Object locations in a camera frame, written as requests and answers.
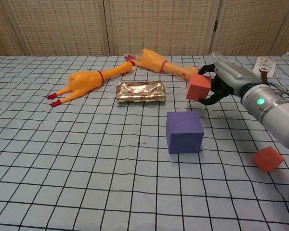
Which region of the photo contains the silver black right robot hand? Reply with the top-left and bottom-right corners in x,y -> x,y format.
197,60 -> 265,106

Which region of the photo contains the larger orange foam cube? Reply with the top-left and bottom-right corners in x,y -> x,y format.
185,73 -> 212,102

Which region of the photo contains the small orange foam cube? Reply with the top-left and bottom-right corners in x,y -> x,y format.
252,146 -> 286,173

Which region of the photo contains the large purple foam cube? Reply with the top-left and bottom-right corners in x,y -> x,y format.
166,111 -> 205,154

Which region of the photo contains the clear plastic water bottle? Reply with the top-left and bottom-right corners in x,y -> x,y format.
208,51 -> 228,64

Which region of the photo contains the white paper spatula tag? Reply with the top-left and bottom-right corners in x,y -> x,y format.
253,56 -> 277,78

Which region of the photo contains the plastic-wrapped yellow rubber chicken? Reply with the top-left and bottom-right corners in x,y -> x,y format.
124,48 -> 200,83

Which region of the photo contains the woven folding screen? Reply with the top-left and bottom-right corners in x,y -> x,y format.
0,0 -> 289,57

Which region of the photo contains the gold foil packet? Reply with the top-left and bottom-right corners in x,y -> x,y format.
115,80 -> 166,105

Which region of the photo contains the bare yellow rubber chicken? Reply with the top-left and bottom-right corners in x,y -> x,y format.
46,61 -> 135,108

